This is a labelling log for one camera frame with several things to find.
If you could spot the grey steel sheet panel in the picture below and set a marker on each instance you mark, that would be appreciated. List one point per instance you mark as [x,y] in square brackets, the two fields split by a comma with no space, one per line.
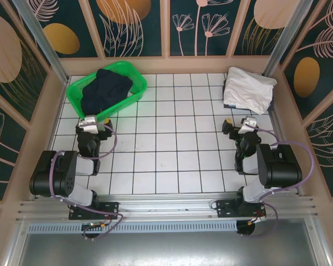
[166,249]

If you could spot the aluminium frame post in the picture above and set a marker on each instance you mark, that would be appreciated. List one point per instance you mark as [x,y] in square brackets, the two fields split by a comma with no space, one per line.
[41,41]
[285,36]

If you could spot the white folded t-shirt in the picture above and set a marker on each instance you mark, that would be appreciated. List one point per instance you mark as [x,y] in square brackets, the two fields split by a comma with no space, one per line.
[247,88]

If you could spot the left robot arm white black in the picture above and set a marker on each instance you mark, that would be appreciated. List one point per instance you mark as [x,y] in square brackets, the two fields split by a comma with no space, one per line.
[58,177]

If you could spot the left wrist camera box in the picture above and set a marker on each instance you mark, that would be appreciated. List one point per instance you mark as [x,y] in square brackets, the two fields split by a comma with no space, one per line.
[88,123]

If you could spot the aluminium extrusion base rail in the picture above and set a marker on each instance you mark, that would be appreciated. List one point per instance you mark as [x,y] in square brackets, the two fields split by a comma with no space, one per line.
[166,205]

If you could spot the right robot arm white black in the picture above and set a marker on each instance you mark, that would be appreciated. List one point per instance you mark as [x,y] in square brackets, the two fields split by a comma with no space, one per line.
[280,166]

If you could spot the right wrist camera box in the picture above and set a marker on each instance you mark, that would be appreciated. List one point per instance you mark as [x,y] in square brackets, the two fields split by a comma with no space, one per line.
[249,123]

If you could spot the green plastic basket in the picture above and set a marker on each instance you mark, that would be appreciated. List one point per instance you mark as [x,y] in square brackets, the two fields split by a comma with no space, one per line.
[77,91]

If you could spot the navy blue t-shirt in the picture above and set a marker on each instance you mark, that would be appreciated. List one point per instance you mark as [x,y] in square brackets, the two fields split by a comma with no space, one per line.
[105,88]

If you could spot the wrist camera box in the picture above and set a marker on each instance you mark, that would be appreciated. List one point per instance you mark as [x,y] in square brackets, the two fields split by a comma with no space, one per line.
[88,123]
[249,123]

